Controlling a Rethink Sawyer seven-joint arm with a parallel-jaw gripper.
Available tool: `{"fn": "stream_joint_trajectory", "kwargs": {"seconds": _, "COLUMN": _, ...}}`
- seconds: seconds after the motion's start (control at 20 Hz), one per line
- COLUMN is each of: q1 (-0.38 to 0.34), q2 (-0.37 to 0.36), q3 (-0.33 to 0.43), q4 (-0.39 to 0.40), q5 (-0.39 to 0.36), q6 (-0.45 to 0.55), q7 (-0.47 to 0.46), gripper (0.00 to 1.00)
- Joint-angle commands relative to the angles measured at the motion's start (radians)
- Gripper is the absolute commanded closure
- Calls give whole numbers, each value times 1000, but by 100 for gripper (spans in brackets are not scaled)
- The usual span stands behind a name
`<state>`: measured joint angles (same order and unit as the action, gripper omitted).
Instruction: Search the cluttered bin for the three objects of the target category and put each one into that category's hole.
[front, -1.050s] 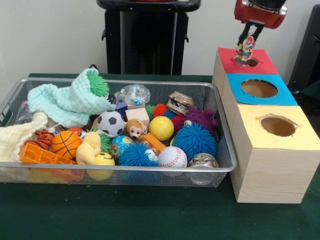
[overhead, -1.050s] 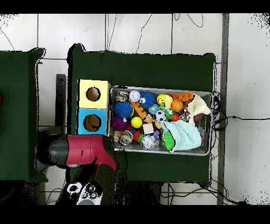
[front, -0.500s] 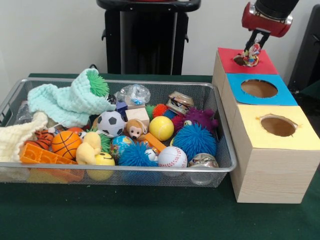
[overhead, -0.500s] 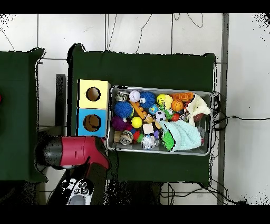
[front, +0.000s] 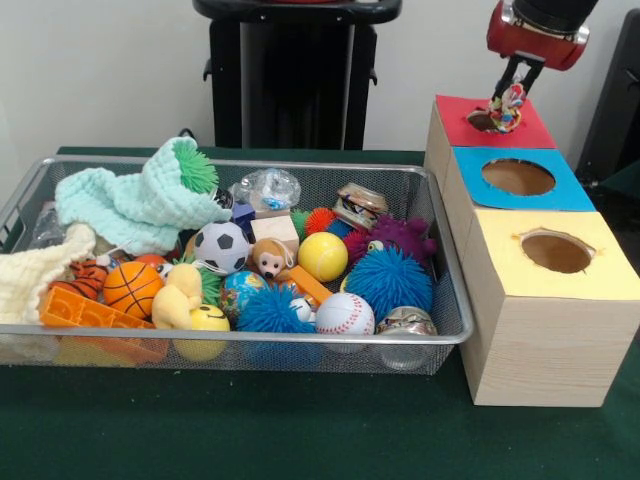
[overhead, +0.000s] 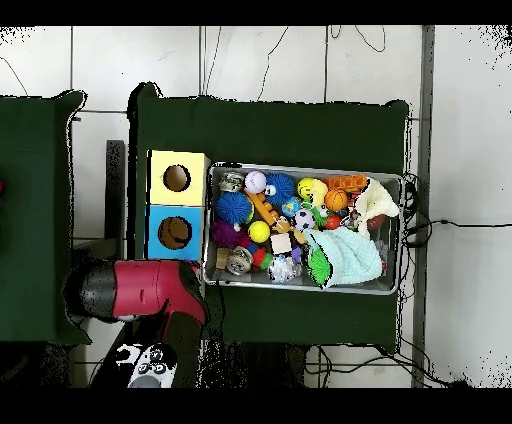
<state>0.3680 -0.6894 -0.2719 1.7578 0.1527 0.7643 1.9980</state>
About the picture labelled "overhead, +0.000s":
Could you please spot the mint green waffle cloth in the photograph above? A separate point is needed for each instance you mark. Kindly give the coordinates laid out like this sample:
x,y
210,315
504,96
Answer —
x,y
352,256

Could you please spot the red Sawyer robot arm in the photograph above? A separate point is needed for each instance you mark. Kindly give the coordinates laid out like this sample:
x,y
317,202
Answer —
x,y
148,288

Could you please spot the wooden box with three holes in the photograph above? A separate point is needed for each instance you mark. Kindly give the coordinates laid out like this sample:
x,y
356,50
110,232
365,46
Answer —
x,y
192,236

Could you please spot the yellow rubber ball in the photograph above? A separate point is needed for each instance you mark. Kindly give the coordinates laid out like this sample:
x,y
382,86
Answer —
x,y
259,232

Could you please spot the blue spiky rubber ball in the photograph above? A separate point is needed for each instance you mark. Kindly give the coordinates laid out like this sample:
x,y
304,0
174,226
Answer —
x,y
233,208
282,187

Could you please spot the white toy baseball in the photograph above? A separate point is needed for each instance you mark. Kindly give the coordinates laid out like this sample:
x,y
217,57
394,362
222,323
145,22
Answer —
x,y
256,182

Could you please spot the crushed silver can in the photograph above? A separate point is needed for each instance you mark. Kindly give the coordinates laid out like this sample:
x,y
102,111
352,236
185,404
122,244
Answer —
x,y
232,182

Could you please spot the purple spiky rubber toy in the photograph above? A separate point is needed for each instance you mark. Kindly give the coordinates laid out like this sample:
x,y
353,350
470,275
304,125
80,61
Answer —
x,y
224,235

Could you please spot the orange toy basketball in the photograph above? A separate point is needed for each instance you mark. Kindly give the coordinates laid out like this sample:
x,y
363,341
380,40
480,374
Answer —
x,y
336,200

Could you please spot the orange plastic building block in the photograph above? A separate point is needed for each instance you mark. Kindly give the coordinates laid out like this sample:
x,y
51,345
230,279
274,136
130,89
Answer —
x,y
344,182

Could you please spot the cream knitted cloth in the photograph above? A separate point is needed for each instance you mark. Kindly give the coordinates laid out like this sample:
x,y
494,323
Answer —
x,y
374,204

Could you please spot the black upright panel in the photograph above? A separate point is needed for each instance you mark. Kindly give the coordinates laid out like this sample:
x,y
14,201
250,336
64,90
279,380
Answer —
x,y
115,200

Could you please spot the dark green side table cloth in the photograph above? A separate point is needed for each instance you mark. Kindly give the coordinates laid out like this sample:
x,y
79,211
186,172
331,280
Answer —
x,y
32,220

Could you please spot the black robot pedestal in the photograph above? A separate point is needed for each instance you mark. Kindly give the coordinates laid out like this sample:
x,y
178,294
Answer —
x,y
256,368

